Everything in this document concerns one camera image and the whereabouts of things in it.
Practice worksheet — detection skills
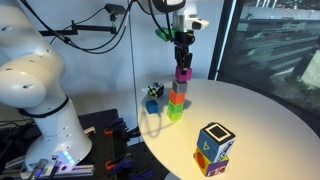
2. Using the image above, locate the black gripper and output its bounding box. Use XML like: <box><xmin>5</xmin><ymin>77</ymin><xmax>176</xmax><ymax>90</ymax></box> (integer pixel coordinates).
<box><xmin>173</xmin><ymin>30</ymin><xmax>196</xmax><ymax>70</ymax></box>

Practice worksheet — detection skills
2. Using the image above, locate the pink block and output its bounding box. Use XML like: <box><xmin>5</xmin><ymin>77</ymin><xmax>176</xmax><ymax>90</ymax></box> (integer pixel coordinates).
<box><xmin>175</xmin><ymin>65</ymin><xmax>193</xmax><ymax>83</ymax></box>

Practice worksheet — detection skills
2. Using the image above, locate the grey block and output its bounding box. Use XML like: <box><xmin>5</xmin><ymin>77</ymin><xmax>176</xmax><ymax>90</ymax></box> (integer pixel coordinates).
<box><xmin>171</xmin><ymin>79</ymin><xmax>189</xmax><ymax>95</ymax></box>

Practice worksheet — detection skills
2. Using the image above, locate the orange block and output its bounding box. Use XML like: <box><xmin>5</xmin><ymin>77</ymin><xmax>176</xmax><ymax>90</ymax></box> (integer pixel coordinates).
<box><xmin>168</xmin><ymin>89</ymin><xmax>186</xmax><ymax>105</ymax></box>

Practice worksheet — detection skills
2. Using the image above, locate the dark green block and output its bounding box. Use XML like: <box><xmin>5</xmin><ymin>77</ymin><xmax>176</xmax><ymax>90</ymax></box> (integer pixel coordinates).
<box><xmin>167</xmin><ymin>100</ymin><xmax>185</xmax><ymax>114</ymax></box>

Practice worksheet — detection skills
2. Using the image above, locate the blue block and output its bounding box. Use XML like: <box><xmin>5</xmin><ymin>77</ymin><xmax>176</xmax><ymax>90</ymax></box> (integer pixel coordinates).
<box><xmin>145</xmin><ymin>99</ymin><xmax>159</xmax><ymax>115</ymax></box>

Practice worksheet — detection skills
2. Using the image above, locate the black white dice cube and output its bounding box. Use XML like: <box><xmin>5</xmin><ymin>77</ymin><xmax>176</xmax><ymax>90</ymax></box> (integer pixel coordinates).
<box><xmin>141</xmin><ymin>82</ymin><xmax>165</xmax><ymax>99</ymax></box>

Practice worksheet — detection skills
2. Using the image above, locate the blue black spring clamp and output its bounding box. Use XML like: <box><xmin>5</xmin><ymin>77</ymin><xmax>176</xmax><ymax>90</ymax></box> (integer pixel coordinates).
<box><xmin>126</xmin><ymin>125</ymin><xmax>142</xmax><ymax>139</ymax></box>
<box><xmin>129</xmin><ymin>169</ymin><xmax>156</xmax><ymax>180</ymax></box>

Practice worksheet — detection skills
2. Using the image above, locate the blue soft cube number four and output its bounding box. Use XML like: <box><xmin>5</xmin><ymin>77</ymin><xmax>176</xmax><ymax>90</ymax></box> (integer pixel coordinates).
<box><xmin>196</xmin><ymin>121</ymin><xmax>236</xmax><ymax>163</ymax></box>

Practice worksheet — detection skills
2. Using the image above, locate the orange blue spring clamp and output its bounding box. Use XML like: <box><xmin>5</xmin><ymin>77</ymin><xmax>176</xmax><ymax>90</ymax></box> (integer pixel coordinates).
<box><xmin>105</xmin><ymin>155</ymin><xmax>134</xmax><ymax>174</ymax></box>
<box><xmin>103</xmin><ymin>117</ymin><xmax>129</xmax><ymax>137</ymax></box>

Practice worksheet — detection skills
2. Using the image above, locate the yellow soft cube red circle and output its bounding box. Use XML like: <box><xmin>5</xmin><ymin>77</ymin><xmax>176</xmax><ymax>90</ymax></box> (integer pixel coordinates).
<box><xmin>193</xmin><ymin>146</ymin><xmax>230</xmax><ymax>177</ymax></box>

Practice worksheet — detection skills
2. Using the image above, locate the black perforated base board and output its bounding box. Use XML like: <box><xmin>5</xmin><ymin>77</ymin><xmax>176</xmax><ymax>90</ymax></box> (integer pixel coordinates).
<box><xmin>0</xmin><ymin>108</ymin><xmax>168</xmax><ymax>180</ymax></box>

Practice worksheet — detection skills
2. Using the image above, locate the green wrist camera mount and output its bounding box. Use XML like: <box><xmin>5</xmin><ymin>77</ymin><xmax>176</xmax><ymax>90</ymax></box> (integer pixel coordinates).
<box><xmin>154</xmin><ymin>27</ymin><xmax>176</xmax><ymax>43</ymax></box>

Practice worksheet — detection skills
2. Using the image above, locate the dark window frame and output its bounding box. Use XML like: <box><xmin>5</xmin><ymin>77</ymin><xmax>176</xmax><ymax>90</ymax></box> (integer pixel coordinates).
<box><xmin>208</xmin><ymin>0</ymin><xmax>239</xmax><ymax>81</ymax></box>

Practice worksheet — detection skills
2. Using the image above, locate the black cable bundle on arm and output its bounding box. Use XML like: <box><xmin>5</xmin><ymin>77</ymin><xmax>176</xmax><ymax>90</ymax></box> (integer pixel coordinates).
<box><xmin>146</xmin><ymin>0</ymin><xmax>176</xmax><ymax>43</ymax></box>

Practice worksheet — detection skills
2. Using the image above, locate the small black boom camera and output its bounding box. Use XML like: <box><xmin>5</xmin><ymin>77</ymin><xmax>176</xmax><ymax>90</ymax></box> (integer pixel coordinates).
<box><xmin>104</xmin><ymin>3</ymin><xmax>127</xmax><ymax>22</ymax></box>

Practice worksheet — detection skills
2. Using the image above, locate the black wall cable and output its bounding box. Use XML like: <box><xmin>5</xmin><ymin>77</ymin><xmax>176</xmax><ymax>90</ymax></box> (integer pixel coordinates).
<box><xmin>19</xmin><ymin>0</ymin><xmax>134</xmax><ymax>55</ymax></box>

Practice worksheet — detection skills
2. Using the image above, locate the black camera mounting boom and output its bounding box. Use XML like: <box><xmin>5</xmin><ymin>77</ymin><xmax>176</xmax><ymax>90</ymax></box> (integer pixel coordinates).
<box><xmin>39</xmin><ymin>19</ymin><xmax>118</xmax><ymax>37</ymax></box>

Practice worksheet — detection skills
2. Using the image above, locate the aluminium profile rail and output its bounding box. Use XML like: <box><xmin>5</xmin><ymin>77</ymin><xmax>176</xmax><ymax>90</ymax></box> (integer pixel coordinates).
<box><xmin>0</xmin><ymin>162</ymin><xmax>95</xmax><ymax>180</ymax></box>

